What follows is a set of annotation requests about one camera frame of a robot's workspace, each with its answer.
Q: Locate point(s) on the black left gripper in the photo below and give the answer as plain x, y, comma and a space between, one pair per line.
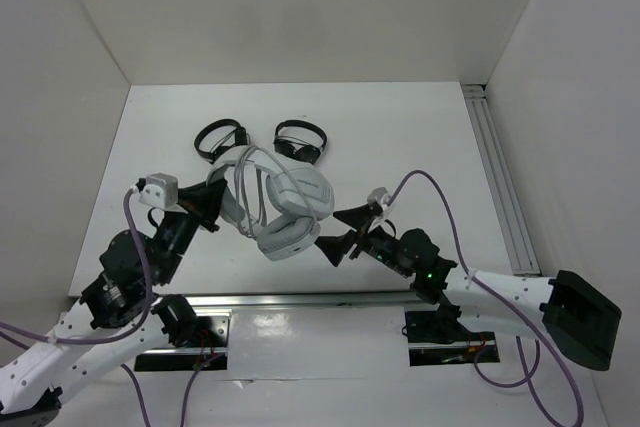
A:
202, 200

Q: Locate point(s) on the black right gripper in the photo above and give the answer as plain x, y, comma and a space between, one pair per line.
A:
358, 218

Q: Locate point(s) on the white over-ear headphones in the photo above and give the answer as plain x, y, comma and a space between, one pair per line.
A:
273, 200

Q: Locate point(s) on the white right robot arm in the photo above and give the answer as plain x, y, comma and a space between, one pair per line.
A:
580, 321

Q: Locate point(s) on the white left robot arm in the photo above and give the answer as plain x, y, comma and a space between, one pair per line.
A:
118, 316

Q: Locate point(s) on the black headphones with silver band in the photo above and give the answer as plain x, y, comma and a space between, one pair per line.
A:
218, 137

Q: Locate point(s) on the black headphones with thin band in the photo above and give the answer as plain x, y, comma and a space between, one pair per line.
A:
296, 148

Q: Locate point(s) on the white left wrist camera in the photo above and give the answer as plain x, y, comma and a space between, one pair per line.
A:
158, 191

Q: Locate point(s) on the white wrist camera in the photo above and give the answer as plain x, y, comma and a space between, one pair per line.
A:
379, 199
158, 191

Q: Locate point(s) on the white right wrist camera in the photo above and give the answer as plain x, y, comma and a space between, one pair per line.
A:
379, 199

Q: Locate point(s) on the aluminium front rail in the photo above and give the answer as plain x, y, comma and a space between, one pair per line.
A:
396, 298

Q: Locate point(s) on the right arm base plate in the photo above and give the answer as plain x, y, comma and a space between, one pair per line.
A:
435, 342

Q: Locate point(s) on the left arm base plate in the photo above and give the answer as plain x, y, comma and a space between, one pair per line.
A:
207, 345

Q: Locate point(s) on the aluminium side rail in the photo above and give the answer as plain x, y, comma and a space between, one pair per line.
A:
520, 249

